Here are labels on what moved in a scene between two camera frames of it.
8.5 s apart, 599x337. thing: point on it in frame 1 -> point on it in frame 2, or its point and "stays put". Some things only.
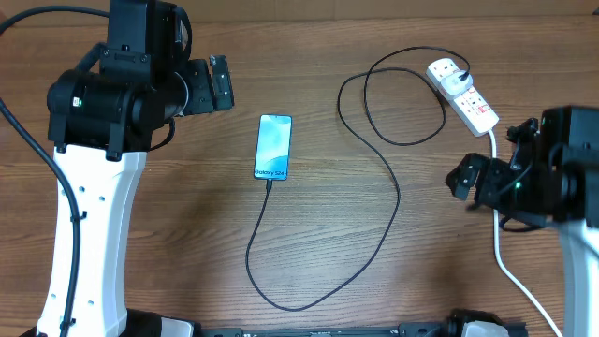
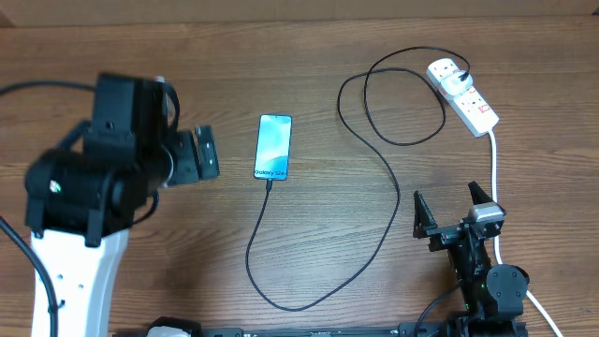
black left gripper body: (199, 88) -> (185, 166)
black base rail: (400, 329) stays put
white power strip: (470, 106) stays put
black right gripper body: (517, 201) -> (443, 238)
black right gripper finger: (465, 174) -> (423, 218)
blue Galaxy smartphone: (273, 147) stays put
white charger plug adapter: (452, 84) stays put
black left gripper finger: (223, 94) -> (207, 153)
